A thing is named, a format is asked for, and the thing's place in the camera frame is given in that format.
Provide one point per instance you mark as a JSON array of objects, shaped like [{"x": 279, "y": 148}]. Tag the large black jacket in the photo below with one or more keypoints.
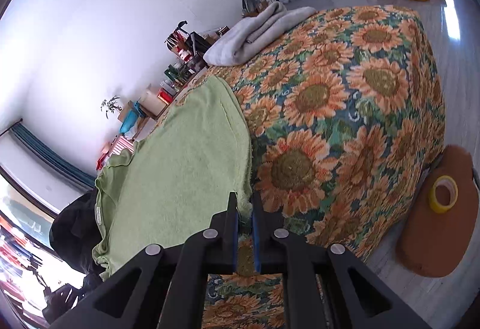
[{"x": 71, "y": 227}]

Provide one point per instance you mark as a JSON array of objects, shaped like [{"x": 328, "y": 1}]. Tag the potted plant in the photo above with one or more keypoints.
[{"x": 110, "y": 105}]

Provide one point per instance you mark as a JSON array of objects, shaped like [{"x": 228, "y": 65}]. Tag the red box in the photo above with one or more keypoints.
[{"x": 166, "y": 94}]

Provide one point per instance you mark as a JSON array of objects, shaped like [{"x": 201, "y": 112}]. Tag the green towel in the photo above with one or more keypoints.
[{"x": 180, "y": 164}]

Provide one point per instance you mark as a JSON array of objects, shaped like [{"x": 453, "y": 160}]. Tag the small grey fan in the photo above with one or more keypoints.
[{"x": 250, "y": 3}]

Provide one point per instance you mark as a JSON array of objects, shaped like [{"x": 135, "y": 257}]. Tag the white folded blanket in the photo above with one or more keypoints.
[{"x": 247, "y": 36}]

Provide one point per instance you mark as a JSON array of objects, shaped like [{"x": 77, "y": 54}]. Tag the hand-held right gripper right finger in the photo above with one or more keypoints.
[{"x": 255, "y": 246}]

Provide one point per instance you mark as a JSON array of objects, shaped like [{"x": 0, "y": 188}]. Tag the sliding glass door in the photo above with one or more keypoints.
[{"x": 30, "y": 194}]

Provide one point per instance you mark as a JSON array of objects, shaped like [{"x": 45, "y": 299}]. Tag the cluster of bottles and jars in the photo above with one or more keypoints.
[{"x": 182, "y": 74}]

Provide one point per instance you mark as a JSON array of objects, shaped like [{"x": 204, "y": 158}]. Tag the sunflower printed bed blanket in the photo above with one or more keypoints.
[{"x": 337, "y": 126}]

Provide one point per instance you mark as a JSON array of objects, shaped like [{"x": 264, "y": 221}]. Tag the yellow tape roll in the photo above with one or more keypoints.
[{"x": 440, "y": 209}]

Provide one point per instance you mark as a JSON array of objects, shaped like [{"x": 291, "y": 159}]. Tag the brown cardboard box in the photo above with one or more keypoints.
[{"x": 260, "y": 9}]

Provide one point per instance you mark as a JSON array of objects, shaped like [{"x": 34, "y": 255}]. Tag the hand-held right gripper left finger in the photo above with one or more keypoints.
[{"x": 233, "y": 246}]

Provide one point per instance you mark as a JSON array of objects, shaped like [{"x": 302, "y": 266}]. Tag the teal curtain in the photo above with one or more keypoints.
[{"x": 48, "y": 156}]

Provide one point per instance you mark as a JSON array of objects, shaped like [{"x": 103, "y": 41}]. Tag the row of hanging clothes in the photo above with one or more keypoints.
[{"x": 15, "y": 254}]

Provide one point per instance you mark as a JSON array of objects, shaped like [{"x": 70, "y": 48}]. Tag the red striped cloth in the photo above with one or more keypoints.
[{"x": 120, "y": 149}]

